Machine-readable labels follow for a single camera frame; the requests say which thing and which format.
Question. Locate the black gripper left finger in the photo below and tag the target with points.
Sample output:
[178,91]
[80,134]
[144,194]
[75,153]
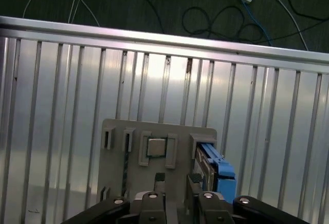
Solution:
[154,208]

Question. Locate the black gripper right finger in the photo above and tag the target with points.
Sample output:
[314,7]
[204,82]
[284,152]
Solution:
[213,208]

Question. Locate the hard disk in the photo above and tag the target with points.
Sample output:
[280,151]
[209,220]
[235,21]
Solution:
[223,172]

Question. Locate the grey plastic parts rack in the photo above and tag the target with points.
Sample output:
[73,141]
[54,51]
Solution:
[180,180]

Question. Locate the dark RAM stick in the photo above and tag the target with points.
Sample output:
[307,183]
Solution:
[126,172]

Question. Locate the silver CPU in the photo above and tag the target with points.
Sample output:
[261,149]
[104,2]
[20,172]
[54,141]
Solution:
[156,147]

